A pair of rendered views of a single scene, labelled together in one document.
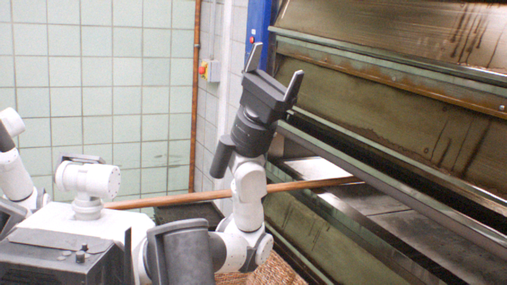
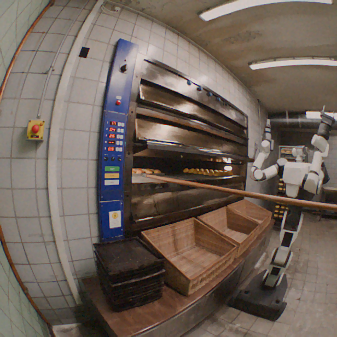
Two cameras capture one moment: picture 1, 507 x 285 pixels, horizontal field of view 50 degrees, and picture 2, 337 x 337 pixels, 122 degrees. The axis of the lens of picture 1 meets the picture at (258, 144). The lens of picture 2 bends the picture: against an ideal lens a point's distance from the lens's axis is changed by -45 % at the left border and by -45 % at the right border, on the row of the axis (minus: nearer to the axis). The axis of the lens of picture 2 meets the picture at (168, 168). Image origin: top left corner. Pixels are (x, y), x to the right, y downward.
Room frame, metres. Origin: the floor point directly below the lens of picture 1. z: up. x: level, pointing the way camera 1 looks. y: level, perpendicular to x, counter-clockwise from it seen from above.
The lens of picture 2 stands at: (2.22, 0.99, 1.35)
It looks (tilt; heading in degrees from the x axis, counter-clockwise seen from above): 3 degrees down; 255
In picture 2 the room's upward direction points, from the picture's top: 3 degrees clockwise
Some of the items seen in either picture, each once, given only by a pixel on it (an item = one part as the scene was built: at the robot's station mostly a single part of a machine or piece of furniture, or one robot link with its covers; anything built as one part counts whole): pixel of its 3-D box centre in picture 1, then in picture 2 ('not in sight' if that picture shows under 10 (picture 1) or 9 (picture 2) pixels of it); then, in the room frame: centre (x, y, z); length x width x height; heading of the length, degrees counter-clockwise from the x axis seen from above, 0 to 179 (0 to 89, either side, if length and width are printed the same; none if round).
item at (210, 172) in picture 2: not in sight; (208, 172); (1.04, -1.11, 1.21); 0.61 x 0.48 x 0.06; 117
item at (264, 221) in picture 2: not in sight; (250, 215); (0.69, -0.49, 0.72); 0.56 x 0.49 x 0.28; 26
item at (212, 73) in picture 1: (210, 70); (36, 130); (2.68, 0.26, 1.46); 0.10 x 0.07 x 0.10; 27
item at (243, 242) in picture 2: not in sight; (230, 228); (1.22, -0.22, 0.72); 0.56 x 0.49 x 0.28; 28
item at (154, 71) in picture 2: not in sight; (213, 101); (1.38, -0.47, 1.99); 1.80 x 0.08 x 0.21; 27
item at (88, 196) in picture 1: (90, 184); (298, 154); (1.02, 0.33, 1.46); 0.10 x 0.07 x 0.09; 82
